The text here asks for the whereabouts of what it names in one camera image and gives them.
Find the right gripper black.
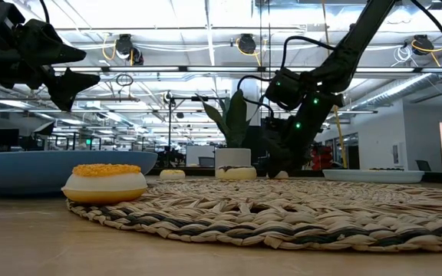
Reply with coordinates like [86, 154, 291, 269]
[261, 114, 322, 179]

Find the small yellow frosted donut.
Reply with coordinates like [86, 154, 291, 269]
[159, 169, 186, 181]

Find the black tripod stand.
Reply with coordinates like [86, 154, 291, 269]
[163, 91, 211, 169]

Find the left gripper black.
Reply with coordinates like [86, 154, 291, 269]
[0, 0, 101, 113]

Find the light blue plate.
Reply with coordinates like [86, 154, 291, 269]
[322, 168, 425, 185]

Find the snake plant in white pot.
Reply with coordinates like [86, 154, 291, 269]
[196, 88, 259, 170]

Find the black computer monitor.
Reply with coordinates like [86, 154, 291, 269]
[0, 128, 20, 148]

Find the dark blue plate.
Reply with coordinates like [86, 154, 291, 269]
[0, 149, 159, 197]

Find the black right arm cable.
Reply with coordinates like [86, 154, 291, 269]
[237, 35, 336, 116]

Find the round woven straw placemat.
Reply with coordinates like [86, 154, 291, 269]
[66, 176, 442, 254]

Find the silver ceiling air duct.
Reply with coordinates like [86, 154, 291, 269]
[353, 72, 439, 113]

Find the large chocolate frosted donut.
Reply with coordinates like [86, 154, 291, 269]
[215, 165, 258, 182]

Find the small orange frosted donut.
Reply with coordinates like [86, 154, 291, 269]
[61, 163, 149, 205]

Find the yellow floor cable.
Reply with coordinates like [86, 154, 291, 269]
[331, 106, 349, 169]

